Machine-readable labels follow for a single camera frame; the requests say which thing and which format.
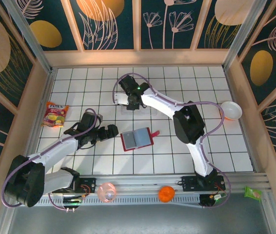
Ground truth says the aluminium mounting rail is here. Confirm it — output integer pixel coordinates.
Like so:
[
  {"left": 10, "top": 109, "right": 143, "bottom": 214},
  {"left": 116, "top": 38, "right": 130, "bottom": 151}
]
[{"left": 6, "top": 173, "right": 274, "bottom": 197}]

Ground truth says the red card holder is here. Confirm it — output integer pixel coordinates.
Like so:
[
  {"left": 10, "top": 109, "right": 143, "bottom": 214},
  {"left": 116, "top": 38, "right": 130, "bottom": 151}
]
[{"left": 120, "top": 127, "right": 160, "bottom": 152}]

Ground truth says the clear acrylic tray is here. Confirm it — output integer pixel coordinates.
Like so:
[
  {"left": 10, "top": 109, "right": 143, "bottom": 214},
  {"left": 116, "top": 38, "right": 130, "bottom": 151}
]
[{"left": 120, "top": 91, "right": 159, "bottom": 117}]

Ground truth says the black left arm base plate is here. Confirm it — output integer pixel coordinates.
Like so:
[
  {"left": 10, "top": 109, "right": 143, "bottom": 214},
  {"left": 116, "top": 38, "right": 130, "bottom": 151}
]
[{"left": 52, "top": 177, "right": 97, "bottom": 195}]

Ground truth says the pink transparent ball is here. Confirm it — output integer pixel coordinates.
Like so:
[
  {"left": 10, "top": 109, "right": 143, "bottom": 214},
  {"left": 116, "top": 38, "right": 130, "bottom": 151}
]
[{"left": 97, "top": 182, "right": 117, "bottom": 203}]

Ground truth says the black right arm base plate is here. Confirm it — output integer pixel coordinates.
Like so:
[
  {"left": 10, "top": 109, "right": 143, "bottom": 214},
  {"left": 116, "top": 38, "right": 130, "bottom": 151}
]
[{"left": 181, "top": 175, "right": 226, "bottom": 193}]

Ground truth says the dark credit card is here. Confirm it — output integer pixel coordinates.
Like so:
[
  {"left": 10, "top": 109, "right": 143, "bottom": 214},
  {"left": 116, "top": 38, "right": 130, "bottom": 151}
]
[{"left": 124, "top": 133, "right": 136, "bottom": 150}]

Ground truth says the aluminium frame post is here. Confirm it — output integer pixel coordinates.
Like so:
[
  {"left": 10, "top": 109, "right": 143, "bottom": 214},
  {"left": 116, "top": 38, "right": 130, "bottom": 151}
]
[
  {"left": 222, "top": 0, "right": 268, "bottom": 70},
  {"left": 1, "top": 0, "right": 54, "bottom": 74}
]

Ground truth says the fruit candy bag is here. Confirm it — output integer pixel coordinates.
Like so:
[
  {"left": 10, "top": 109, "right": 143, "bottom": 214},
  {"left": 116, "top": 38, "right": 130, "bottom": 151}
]
[{"left": 40, "top": 101, "right": 70, "bottom": 128}]

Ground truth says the slotted metal cable duct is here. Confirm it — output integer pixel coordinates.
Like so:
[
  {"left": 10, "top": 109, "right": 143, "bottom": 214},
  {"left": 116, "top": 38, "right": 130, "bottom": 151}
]
[{"left": 15, "top": 196, "right": 202, "bottom": 207}]

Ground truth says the green snack packet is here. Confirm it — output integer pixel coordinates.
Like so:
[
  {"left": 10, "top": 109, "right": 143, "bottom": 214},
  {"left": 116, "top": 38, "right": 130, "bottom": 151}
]
[{"left": 244, "top": 186, "right": 262, "bottom": 201}]

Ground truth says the white and orange bowl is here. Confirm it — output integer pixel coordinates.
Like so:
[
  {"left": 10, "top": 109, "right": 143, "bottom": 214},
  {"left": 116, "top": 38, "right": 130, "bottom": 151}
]
[{"left": 220, "top": 101, "right": 243, "bottom": 121}]

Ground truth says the orange ball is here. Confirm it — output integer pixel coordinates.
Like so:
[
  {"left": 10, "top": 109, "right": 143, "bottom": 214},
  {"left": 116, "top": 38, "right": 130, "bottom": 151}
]
[{"left": 158, "top": 185, "right": 176, "bottom": 203}]

